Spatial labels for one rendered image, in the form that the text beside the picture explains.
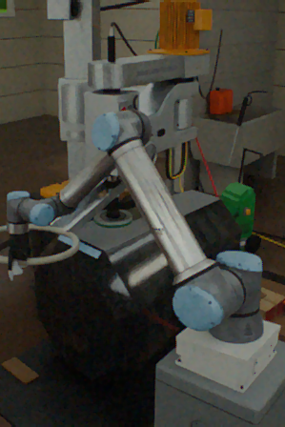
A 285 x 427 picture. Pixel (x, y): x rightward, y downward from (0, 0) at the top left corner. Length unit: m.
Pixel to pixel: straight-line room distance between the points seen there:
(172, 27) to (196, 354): 2.00
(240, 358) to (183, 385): 0.24
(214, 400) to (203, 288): 0.42
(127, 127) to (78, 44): 1.85
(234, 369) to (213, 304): 0.29
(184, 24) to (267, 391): 2.13
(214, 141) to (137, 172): 4.13
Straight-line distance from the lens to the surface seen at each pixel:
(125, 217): 2.94
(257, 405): 1.75
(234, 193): 4.47
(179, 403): 1.90
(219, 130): 5.67
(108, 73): 2.65
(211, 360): 1.78
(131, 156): 1.63
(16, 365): 3.26
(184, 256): 1.58
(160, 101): 3.05
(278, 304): 3.50
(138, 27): 8.93
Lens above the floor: 1.99
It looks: 22 degrees down
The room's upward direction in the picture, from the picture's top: 1 degrees clockwise
